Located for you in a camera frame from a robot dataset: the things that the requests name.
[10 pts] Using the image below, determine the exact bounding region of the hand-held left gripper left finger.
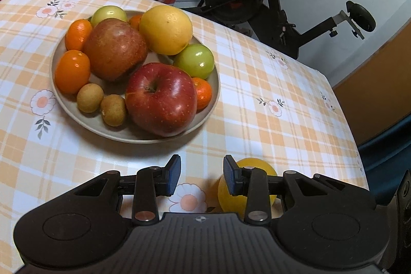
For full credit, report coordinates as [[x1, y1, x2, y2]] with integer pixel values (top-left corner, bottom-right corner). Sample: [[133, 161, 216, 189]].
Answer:
[[74, 155, 182, 226]]

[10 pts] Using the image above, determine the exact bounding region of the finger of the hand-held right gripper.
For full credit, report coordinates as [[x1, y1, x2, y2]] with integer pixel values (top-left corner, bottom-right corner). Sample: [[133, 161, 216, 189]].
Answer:
[[312, 174, 377, 209]]

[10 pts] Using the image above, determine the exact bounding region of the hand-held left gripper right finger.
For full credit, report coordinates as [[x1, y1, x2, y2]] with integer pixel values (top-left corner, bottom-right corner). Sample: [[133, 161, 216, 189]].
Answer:
[[223, 155, 323, 226]]

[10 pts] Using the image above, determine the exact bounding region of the yellow lemon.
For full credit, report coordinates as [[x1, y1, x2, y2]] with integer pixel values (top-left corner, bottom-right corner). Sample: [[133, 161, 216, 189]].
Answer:
[[218, 157, 278, 214], [139, 5, 193, 56]]

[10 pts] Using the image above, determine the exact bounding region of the bright red apple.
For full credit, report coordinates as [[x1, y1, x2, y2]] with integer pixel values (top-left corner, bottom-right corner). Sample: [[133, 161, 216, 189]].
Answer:
[[125, 62, 198, 137]]

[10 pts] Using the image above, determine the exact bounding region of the orange tangerine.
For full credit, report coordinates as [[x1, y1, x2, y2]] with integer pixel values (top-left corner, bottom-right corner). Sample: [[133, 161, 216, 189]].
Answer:
[[192, 77, 213, 111], [128, 13, 144, 31]]

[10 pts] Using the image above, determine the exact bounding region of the brown longan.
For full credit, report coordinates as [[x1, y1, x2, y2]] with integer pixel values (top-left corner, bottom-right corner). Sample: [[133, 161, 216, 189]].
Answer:
[[100, 94, 128, 127], [76, 83, 105, 113]]

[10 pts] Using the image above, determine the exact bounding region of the beige plate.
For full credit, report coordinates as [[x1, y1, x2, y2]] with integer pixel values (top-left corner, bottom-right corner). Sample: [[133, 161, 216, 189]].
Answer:
[[51, 9, 221, 144]]

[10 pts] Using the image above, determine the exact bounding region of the green jujube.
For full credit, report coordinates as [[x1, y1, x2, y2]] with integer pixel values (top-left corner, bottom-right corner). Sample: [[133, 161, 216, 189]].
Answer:
[[173, 44, 214, 80]]

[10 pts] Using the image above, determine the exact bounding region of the dull brownish red apple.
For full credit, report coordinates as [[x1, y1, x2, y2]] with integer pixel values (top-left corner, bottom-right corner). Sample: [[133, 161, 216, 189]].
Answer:
[[83, 19, 149, 82]]

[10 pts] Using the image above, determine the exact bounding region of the orange kumquat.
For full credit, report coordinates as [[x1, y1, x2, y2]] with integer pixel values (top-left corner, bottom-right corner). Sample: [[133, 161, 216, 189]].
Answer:
[[54, 50, 91, 95], [65, 19, 94, 51]]

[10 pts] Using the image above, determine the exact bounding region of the small yellow-green jujube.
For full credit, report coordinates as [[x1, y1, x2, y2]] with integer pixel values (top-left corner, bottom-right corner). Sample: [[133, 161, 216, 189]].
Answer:
[[90, 5, 128, 28]]

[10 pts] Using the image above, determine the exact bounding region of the orange checked floral tablecloth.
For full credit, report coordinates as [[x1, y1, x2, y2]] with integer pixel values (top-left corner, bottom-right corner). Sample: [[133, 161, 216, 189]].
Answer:
[[0, 0, 370, 262]]

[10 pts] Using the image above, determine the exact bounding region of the orange wooden panel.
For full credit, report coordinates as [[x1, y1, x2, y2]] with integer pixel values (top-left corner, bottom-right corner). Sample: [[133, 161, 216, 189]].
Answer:
[[332, 27, 411, 144]]

